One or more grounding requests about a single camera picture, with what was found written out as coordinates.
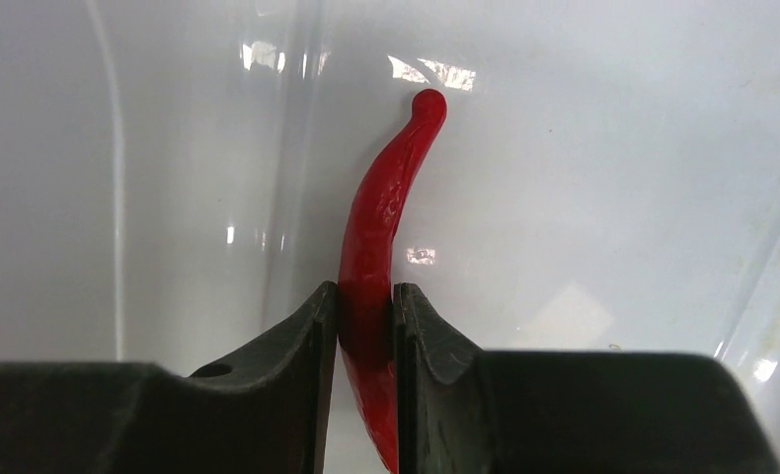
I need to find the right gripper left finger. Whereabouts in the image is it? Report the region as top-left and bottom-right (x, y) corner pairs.
(0, 281), (337, 473)

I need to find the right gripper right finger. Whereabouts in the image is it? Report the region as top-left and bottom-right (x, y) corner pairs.
(393, 283), (780, 473)

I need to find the red chili pepper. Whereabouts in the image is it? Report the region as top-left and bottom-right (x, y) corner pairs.
(337, 89), (447, 473)

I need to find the white plastic bin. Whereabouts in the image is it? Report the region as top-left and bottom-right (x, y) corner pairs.
(0, 1), (780, 457)

